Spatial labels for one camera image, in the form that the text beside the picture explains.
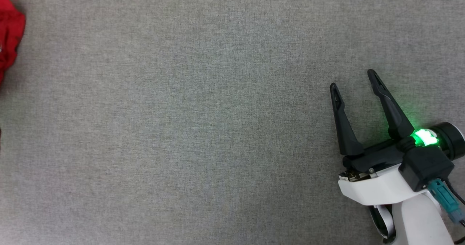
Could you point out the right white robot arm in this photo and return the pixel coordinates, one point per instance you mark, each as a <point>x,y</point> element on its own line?
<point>417,223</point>

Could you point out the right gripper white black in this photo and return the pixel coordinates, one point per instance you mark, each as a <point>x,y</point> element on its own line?
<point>377,187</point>

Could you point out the red Bulls basketball jersey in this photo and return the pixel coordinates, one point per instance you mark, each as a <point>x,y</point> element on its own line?
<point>9,37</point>

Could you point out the grey fabric sofa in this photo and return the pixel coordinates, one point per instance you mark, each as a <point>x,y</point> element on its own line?
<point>181,128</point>

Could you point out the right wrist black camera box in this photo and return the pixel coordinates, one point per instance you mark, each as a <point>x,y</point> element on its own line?
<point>425,168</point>

